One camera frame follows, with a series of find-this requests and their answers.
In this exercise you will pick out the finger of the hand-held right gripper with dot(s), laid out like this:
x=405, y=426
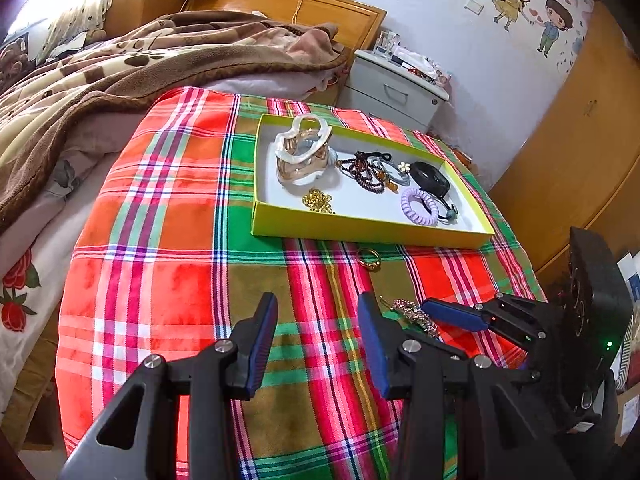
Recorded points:
x=455, y=316

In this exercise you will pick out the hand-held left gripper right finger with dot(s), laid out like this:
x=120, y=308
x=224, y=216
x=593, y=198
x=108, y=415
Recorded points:
x=372, y=345

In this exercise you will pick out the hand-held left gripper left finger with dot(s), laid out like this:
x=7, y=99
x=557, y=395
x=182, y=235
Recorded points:
x=260, y=340

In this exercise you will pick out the rhinestone hair clip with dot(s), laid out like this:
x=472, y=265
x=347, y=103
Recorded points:
x=415, y=312

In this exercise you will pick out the black elastic blue bead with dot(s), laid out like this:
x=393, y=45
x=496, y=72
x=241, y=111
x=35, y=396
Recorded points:
x=452, y=214

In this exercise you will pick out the yellow-green shallow cardboard box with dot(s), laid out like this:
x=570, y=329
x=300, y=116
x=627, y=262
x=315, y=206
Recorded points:
x=280, y=192

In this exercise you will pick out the pearly wavy hair claw clip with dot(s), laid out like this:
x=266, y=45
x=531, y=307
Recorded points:
x=300, y=172

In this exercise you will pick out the stack of boxes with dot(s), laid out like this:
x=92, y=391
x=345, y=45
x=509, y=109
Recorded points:
x=630, y=280

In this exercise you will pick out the red green plaid cloth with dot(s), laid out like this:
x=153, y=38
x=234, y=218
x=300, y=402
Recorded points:
x=150, y=270

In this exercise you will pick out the wooden wardrobe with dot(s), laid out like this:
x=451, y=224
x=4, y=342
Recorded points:
x=575, y=135

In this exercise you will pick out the white nightstand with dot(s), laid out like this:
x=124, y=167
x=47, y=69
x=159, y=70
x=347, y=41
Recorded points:
x=390, y=95

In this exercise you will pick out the floral bedsheet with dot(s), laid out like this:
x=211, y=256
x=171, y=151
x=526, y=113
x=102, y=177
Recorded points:
x=30, y=260

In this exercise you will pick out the assorted small items pile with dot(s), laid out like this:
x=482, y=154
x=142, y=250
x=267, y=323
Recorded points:
x=425, y=70

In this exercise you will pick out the clear acrylic organizer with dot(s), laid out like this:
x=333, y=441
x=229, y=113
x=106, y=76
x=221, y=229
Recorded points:
x=387, y=42

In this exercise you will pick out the brown patterned blanket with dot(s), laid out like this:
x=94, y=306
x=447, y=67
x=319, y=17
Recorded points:
x=125, y=90

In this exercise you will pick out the wooden headboard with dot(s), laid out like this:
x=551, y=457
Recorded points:
x=325, y=15

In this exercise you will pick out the brown plush bear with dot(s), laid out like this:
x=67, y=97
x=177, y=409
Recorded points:
x=15, y=60

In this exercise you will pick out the wooden bed frame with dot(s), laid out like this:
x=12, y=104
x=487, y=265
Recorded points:
x=35, y=385

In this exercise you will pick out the cartoon couple wall sticker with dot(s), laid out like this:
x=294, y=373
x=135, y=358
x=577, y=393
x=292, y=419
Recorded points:
x=510, y=0

